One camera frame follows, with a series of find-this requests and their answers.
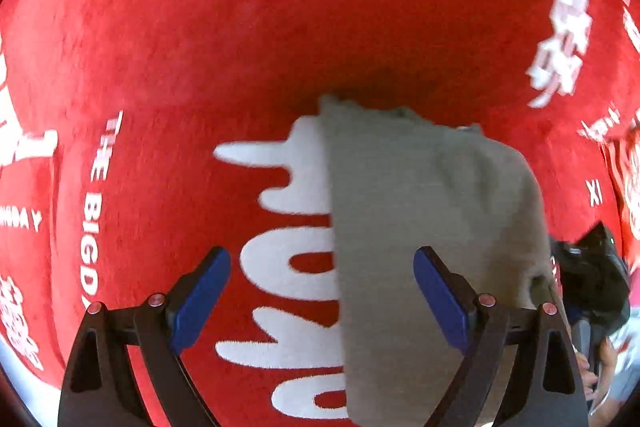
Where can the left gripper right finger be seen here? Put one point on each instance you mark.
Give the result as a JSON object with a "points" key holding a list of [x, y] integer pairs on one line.
{"points": [[544, 387]]}

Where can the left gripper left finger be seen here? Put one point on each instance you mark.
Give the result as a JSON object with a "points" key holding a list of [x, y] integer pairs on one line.
{"points": [[99, 387]]}

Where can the red patterned pillow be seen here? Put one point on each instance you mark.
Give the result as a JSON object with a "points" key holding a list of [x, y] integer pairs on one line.
{"points": [[622, 158]]}

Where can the grey knit sweater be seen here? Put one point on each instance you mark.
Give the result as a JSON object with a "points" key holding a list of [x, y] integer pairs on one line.
{"points": [[414, 205]]}

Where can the red printed bed blanket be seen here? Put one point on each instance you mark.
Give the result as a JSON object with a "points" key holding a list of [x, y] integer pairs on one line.
{"points": [[136, 135]]}

